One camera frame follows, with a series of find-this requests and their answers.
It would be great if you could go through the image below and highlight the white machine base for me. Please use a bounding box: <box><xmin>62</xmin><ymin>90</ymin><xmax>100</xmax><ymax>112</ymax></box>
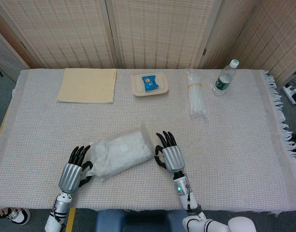
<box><xmin>282</xmin><ymin>81</ymin><xmax>296</xmax><ymax>109</ymax></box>

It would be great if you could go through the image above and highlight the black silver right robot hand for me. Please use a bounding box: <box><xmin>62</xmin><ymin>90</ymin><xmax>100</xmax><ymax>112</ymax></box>
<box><xmin>154</xmin><ymin>130</ymin><xmax>186</xmax><ymax>174</ymax></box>

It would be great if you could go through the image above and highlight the white black sneaker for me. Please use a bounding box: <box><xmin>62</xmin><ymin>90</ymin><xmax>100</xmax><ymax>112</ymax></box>
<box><xmin>0</xmin><ymin>207</ymin><xmax>31</xmax><ymax>226</ymax></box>

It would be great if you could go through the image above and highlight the beige food container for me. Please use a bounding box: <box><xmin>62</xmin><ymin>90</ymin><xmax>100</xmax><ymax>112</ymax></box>
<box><xmin>131</xmin><ymin>73</ymin><xmax>169</xmax><ymax>98</ymax></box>

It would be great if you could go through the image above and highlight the woven folding screen panel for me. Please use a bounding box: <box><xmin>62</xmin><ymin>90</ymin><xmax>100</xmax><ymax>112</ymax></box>
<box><xmin>0</xmin><ymin>25</ymin><xmax>30</xmax><ymax>83</ymax></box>
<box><xmin>0</xmin><ymin>0</ymin><xmax>115</xmax><ymax>70</ymax></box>
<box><xmin>105</xmin><ymin>0</ymin><xmax>223</xmax><ymax>70</ymax></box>
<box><xmin>197</xmin><ymin>0</ymin><xmax>262</xmax><ymax>70</ymax></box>
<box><xmin>234</xmin><ymin>0</ymin><xmax>296</xmax><ymax>84</ymax></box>

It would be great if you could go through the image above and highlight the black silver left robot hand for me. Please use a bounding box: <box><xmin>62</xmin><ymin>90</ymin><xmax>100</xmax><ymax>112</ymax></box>
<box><xmin>58</xmin><ymin>145</ymin><xmax>94</xmax><ymax>194</ymax></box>

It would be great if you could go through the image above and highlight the yellow floor tape strip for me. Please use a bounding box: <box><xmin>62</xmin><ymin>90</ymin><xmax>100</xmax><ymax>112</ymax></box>
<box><xmin>65</xmin><ymin>207</ymin><xmax>77</xmax><ymax>232</ymax></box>

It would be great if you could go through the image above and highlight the clear plastic tube bundle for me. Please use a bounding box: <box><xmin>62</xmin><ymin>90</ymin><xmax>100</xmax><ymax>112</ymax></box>
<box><xmin>185</xmin><ymin>68</ymin><xmax>210</xmax><ymax>120</ymax></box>

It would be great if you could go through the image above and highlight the beige paper folder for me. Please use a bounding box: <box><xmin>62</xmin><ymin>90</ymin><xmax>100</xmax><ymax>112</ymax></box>
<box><xmin>56</xmin><ymin>68</ymin><xmax>118</xmax><ymax>104</ymax></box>

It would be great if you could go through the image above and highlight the white woven tablecloth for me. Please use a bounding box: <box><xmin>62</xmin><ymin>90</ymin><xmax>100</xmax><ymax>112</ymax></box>
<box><xmin>0</xmin><ymin>68</ymin><xmax>296</xmax><ymax>214</ymax></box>

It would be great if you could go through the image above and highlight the blue snack packet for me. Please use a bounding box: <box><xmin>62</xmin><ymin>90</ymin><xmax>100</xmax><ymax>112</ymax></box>
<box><xmin>141</xmin><ymin>75</ymin><xmax>160</xmax><ymax>92</ymax></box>

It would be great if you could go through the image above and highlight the translucent plastic bag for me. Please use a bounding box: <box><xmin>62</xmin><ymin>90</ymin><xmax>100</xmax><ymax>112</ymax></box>
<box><xmin>86</xmin><ymin>122</ymin><xmax>155</xmax><ymax>182</ymax></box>

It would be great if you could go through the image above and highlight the clear water bottle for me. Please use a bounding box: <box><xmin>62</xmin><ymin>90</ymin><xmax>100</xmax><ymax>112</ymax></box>
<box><xmin>212</xmin><ymin>59</ymin><xmax>240</xmax><ymax>97</ymax></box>

